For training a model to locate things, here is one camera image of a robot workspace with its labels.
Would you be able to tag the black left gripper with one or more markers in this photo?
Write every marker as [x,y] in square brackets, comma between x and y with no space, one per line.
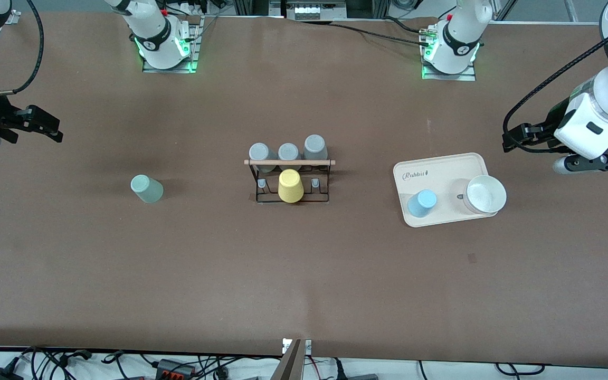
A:
[548,125]

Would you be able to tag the pale green cup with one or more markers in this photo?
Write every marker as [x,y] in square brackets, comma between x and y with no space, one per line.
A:
[147,190]

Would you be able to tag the light blue cup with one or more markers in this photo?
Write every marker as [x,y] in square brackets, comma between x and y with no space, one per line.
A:
[421,205]

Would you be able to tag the white ceramic bowl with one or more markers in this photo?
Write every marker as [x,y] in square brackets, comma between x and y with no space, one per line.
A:
[486,194]

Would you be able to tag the cream plastic tray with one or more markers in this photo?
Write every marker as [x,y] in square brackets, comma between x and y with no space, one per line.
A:
[441,169]

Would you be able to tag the grey cup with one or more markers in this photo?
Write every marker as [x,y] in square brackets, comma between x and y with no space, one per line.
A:
[315,146]
[259,151]
[288,151]

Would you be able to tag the yellow cup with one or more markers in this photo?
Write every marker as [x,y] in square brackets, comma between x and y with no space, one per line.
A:
[290,187]

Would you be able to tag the white terminal block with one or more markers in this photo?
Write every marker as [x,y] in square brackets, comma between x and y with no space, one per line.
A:
[309,11]

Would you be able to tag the black power adapter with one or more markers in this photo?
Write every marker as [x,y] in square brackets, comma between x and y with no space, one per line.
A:
[0,374]

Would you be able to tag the black power strip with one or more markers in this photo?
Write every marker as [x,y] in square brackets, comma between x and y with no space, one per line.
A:
[174,369]

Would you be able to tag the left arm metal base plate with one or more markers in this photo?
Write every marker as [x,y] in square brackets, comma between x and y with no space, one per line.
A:
[470,76]

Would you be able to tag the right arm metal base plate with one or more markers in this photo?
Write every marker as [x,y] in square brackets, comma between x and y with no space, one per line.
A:
[194,53]

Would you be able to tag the black aluminium frame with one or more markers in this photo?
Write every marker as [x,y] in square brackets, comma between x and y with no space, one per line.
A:
[251,6]

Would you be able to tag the white mount bracket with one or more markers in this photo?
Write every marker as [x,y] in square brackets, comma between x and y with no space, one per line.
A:
[308,347]

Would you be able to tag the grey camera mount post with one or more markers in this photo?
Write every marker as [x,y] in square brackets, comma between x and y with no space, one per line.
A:
[291,364]

